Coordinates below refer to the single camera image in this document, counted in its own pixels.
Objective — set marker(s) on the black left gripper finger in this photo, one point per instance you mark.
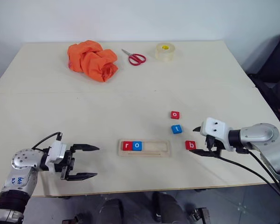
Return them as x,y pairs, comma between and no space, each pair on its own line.
84,176
86,147

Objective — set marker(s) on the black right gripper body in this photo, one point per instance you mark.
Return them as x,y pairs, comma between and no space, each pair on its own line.
213,144

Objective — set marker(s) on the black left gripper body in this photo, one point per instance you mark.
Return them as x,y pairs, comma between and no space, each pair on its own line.
68,162

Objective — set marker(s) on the red letter b block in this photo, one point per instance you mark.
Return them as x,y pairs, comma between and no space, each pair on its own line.
191,145

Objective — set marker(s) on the blue letter t block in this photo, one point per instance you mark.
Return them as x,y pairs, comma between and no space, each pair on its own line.
177,129

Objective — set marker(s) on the red letter o block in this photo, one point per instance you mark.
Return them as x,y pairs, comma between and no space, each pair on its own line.
175,115

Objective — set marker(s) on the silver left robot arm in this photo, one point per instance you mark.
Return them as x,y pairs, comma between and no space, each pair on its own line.
21,161

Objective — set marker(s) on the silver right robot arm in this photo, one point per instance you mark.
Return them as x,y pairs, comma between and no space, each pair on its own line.
259,135

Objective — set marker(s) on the red letter r block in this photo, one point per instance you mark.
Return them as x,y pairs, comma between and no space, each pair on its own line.
127,145

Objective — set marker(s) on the wooden letter tray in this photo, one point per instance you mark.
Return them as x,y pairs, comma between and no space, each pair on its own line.
154,149

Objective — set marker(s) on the blue letter o block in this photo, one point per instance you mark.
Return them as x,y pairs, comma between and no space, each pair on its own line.
137,145

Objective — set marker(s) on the dark rounded shape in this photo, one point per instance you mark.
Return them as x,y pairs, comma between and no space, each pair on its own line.
168,207
113,211

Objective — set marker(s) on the black metal caster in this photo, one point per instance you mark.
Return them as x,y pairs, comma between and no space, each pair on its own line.
72,220
199,214

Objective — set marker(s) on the clear tape roll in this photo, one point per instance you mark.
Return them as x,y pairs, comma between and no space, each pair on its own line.
164,54

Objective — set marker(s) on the crumpled orange cloth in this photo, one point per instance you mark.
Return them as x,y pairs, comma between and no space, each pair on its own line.
91,60

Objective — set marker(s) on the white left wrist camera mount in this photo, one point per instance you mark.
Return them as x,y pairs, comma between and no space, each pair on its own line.
57,151

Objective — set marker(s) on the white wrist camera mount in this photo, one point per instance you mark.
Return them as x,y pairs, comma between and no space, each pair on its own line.
57,151
214,127

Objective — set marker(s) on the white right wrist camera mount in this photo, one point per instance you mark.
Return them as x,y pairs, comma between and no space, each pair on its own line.
214,127

